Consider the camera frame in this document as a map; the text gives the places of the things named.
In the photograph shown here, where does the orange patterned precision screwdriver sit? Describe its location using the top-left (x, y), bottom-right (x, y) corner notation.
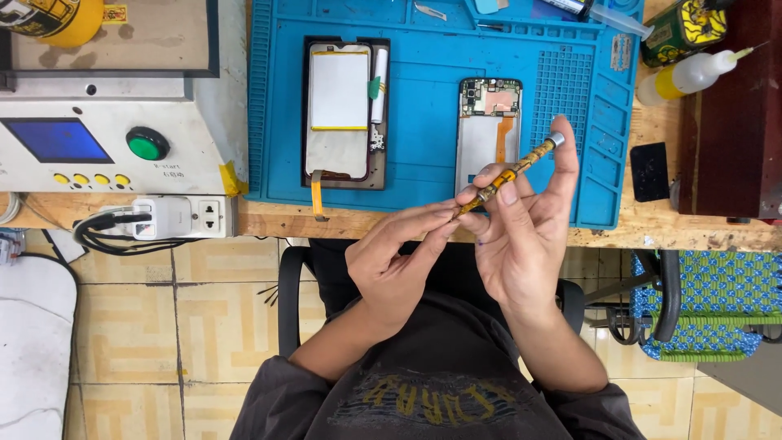
top-left (451, 131), bottom-right (567, 222)

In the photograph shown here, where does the blue silicone repair mat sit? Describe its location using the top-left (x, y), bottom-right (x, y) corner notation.
top-left (247, 0), bottom-right (646, 231)

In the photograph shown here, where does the green round button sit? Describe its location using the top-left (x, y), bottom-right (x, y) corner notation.
top-left (125, 126), bottom-right (171, 162)

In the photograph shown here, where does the white power strip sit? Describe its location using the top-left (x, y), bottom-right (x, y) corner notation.
top-left (97, 195), bottom-right (239, 240)

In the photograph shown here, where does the person's right hand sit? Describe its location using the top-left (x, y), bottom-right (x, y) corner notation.
top-left (455, 115), bottom-right (581, 314)

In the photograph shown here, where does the yellow mug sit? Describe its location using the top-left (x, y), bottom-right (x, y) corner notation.
top-left (0, 0), bottom-right (105, 49)

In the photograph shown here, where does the yellow tape piece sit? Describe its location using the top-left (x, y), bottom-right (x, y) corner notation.
top-left (218, 159), bottom-right (249, 198)

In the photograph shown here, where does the white phone battery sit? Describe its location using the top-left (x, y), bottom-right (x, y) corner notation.
top-left (310, 49), bottom-right (371, 132)

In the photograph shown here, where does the razor blade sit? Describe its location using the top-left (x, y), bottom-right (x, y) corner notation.
top-left (610, 33), bottom-right (634, 73)

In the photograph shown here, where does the black tube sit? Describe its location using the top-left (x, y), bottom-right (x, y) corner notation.
top-left (540, 0), bottom-right (595, 20)

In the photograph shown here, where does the black cable bundle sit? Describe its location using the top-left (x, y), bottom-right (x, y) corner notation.
top-left (72, 210), bottom-right (205, 257)

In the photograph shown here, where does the orange flex cable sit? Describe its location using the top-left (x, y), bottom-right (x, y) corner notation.
top-left (310, 169), bottom-right (330, 222)

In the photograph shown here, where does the black office chair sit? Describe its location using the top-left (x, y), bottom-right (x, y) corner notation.
top-left (277, 238), bottom-right (587, 359)

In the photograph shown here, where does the white charger plug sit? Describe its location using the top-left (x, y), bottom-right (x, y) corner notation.
top-left (131, 196), bottom-right (194, 241)

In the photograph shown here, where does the white bag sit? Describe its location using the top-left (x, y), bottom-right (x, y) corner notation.
top-left (0, 253), bottom-right (79, 440)

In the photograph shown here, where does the person's dark grey shirt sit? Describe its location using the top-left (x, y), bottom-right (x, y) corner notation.
top-left (229, 238), bottom-right (648, 440)

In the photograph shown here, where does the dark red wooden box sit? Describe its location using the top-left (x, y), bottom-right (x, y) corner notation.
top-left (677, 0), bottom-right (782, 220)

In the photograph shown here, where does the black square pad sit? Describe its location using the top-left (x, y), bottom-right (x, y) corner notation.
top-left (628, 142), bottom-right (672, 203)

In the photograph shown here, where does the white rolled strip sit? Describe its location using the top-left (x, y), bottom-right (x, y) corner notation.
top-left (371, 48), bottom-right (390, 125)

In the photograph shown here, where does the blue green woven chair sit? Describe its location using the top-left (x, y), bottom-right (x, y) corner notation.
top-left (605, 249), bottom-right (782, 364)

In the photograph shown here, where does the clear plastic syringe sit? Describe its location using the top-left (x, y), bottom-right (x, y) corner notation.
top-left (588, 2), bottom-right (655, 41)

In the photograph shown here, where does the person's left hand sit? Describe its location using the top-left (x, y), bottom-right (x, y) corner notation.
top-left (345, 199), bottom-right (463, 335)

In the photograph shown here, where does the clear squeeze bottle yellow liquid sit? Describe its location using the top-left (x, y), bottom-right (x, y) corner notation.
top-left (636, 41), bottom-right (771, 107)

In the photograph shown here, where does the opened phone with circuit board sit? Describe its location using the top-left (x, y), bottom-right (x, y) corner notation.
top-left (455, 77), bottom-right (524, 198)

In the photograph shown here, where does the green and yellow tin can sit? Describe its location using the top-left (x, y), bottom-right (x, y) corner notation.
top-left (639, 0), bottom-right (729, 68)

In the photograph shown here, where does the metal spudger blade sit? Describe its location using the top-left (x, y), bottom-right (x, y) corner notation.
top-left (413, 1), bottom-right (448, 23)

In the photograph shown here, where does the grey machine with blue screen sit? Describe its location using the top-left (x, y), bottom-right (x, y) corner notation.
top-left (0, 0), bottom-right (249, 198)

